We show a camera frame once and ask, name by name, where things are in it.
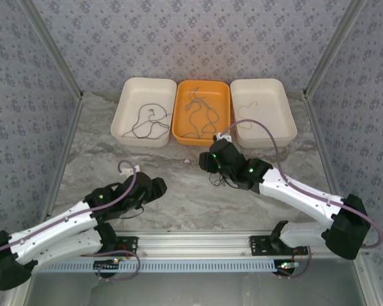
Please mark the small circuit board with LED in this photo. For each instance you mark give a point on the small circuit board with LED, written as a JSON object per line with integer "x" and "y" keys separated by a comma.
{"x": 287, "y": 265}
{"x": 107, "y": 266}

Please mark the orange plastic tray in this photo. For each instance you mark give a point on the orange plastic tray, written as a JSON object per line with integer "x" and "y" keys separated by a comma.
{"x": 217, "y": 95}

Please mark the grey metal base panel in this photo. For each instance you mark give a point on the grey metal base panel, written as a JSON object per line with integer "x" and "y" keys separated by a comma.
{"x": 194, "y": 290}

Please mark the aluminium frame post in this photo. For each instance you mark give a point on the aluminium frame post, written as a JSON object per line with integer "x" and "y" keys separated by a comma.
{"x": 55, "y": 48}
{"x": 333, "y": 48}

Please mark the white plastic tray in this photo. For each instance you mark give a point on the white plastic tray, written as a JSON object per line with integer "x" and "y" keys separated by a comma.
{"x": 134, "y": 92}
{"x": 268, "y": 105}

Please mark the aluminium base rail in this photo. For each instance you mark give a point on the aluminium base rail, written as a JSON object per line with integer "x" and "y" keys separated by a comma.
{"x": 194, "y": 243}

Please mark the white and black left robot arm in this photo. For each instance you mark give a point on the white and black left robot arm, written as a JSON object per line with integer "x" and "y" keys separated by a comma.
{"x": 51, "y": 229}

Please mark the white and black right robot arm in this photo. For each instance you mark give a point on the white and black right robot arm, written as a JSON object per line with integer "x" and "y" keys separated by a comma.
{"x": 300, "y": 194}

